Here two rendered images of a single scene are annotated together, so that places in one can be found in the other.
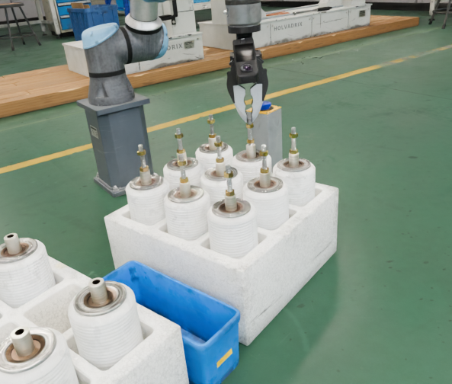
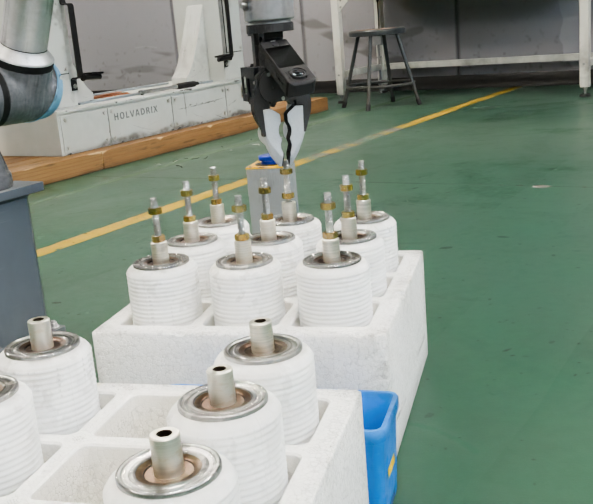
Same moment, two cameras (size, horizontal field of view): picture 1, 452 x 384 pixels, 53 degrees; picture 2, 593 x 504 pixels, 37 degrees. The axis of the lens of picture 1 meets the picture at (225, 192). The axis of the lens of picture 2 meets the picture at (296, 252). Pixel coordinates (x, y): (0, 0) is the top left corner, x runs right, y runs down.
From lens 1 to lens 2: 55 cm
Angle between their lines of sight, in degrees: 26
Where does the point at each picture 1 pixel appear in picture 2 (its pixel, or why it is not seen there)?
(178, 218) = (248, 293)
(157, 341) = (347, 406)
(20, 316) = (94, 437)
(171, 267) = not seen: hidden behind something
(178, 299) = not seen: hidden behind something
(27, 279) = (81, 384)
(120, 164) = not seen: outside the picture
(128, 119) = (11, 219)
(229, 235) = (346, 293)
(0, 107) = not seen: outside the picture
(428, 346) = not seen: outside the picture
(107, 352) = (296, 422)
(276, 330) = (417, 445)
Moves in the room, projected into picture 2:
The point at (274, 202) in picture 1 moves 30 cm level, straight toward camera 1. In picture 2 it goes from (375, 255) to (488, 316)
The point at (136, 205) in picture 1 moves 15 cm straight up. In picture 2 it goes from (157, 296) to (142, 183)
